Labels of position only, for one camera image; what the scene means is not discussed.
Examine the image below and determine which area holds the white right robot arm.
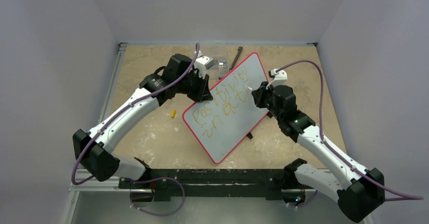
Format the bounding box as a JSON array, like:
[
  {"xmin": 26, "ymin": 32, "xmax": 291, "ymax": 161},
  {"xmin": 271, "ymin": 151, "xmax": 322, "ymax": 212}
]
[{"xmin": 251, "ymin": 81, "xmax": 385, "ymax": 223}]

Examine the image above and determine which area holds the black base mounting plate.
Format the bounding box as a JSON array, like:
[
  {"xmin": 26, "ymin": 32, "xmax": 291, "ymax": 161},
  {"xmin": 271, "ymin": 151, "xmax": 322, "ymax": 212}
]
[{"xmin": 118, "ymin": 169, "xmax": 306, "ymax": 205}]

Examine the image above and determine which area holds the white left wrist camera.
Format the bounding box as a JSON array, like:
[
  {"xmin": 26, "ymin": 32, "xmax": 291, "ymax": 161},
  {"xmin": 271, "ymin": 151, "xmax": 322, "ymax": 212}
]
[{"xmin": 194, "ymin": 50, "xmax": 215, "ymax": 78}]

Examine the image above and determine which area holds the clear plastic marker holder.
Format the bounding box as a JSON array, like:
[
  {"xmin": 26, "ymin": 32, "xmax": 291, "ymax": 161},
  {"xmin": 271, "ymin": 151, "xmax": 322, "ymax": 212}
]
[{"xmin": 207, "ymin": 56, "xmax": 229, "ymax": 80}]

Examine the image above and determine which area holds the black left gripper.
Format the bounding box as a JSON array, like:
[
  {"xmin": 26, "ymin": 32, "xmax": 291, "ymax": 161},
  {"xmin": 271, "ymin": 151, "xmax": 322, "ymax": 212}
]
[{"xmin": 177, "ymin": 70, "xmax": 211, "ymax": 103}]

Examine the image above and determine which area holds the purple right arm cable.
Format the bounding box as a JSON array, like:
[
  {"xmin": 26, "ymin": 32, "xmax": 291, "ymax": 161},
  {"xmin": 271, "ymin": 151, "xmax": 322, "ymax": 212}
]
[{"xmin": 275, "ymin": 59, "xmax": 424, "ymax": 210}]

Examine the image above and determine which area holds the red framed whiteboard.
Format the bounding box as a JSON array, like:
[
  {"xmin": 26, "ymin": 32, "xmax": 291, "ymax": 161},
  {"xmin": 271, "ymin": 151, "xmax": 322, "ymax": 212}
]
[{"xmin": 182, "ymin": 52, "xmax": 268, "ymax": 164}]

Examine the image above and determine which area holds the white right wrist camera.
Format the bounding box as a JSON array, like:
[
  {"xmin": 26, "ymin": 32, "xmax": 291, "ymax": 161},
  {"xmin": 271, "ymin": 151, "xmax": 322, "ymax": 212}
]
[{"xmin": 266, "ymin": 68, "xmax": 288, "ymax": 89}]

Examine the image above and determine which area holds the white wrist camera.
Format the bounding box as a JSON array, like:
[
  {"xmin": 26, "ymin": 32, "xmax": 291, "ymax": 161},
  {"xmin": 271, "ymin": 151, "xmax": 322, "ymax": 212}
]
[
  {"xmin": 266, "ymin": 68, "xmax": 288, "ymax": 89},
  {"xmin": 194, "ymin": 50, "xmax": 215, "ymax": 78}
]

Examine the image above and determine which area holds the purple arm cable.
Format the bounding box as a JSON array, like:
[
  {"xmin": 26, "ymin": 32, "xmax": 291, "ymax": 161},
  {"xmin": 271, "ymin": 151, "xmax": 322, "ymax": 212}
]
[
  {"xmin": 275, "ymin": 59, "xmax": 424, "ymax": 210},
  {"xmin": 71, "ymin": 42, "xmax": 202, "ymax": 216}
]

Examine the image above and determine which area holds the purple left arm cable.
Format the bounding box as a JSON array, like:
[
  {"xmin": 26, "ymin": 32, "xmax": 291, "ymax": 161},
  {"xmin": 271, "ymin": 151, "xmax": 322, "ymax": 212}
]
[{"xmin": 71, "ymin": 42, "xmax": 202, "ymax": 216}]

